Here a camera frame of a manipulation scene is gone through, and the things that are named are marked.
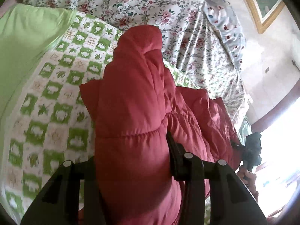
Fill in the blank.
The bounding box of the red puffer jacket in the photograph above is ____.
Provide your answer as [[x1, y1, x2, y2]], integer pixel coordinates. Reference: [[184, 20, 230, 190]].
[[80, 25, 241, 224]]

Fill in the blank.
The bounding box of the right hand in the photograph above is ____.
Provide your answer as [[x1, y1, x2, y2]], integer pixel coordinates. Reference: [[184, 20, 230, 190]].
[[236, 166, 259, 201]]

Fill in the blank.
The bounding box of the floral white quilt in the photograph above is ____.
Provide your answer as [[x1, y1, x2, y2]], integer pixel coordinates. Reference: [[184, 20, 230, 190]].
[[23, 0, 249, 124]]

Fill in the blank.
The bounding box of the gold framed painting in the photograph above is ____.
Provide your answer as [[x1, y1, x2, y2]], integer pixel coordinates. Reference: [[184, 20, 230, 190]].
[[245, 0, 285, 34]]

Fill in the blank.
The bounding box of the grey floral pillow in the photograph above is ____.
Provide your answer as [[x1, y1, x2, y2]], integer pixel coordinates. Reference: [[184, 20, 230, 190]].
[[203, 0, 246, 71]]

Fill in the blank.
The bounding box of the green checkered bed sheet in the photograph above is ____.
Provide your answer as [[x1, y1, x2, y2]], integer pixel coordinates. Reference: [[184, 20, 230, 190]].
[[1, 4, 201, 224]]

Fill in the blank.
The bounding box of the dark wooden window frame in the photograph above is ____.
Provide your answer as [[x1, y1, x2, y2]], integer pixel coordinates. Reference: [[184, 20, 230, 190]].
[[251, 80, 300, 133]]

